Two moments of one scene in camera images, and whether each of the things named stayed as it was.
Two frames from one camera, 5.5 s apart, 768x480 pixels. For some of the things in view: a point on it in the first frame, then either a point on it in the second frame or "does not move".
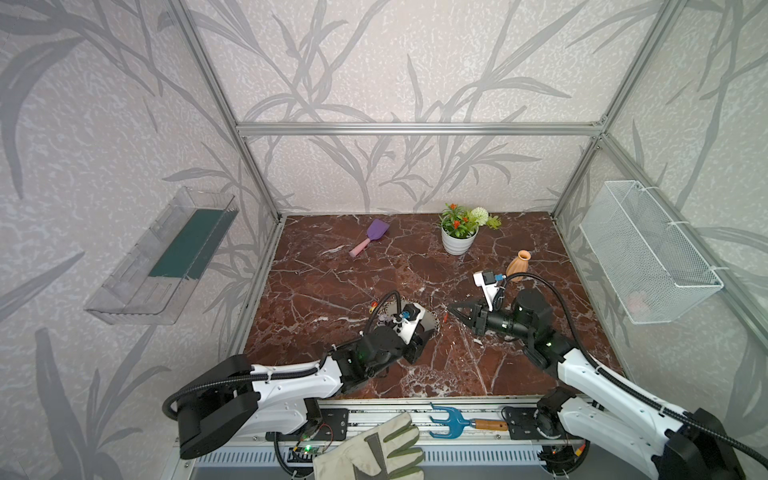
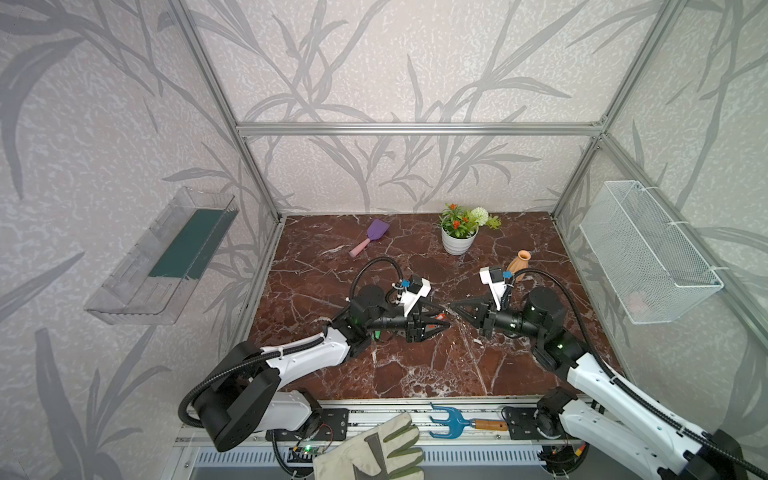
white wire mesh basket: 655,271 does not move
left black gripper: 422,336 -> 413,324
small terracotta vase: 518,264 does not move
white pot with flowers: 460,227 does not move
